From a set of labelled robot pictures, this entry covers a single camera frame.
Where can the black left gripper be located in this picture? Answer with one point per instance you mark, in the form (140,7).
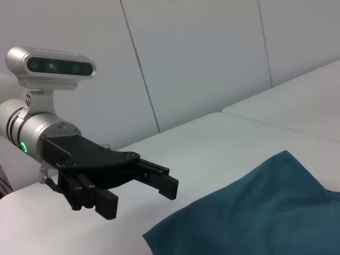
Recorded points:
(101,164)

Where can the teal t-shirt with FREE print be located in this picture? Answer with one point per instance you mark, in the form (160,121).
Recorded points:
(252,212)

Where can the dark brown striped object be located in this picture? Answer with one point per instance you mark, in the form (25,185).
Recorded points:
(4,186)

